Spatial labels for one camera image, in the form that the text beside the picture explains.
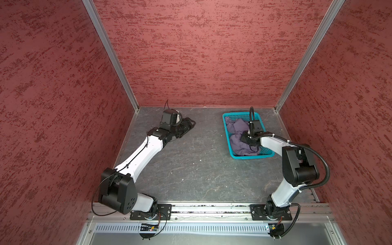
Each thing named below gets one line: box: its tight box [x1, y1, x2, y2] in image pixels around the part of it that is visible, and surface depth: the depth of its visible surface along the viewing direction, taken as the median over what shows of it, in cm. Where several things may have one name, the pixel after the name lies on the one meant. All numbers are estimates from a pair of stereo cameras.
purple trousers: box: [225, 116, 260, 156], surface depth 96 cm
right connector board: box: [268, 223, 285, 238], surface depth 73 cm
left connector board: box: [138, 223, 160, 241], surface depth 73 cm
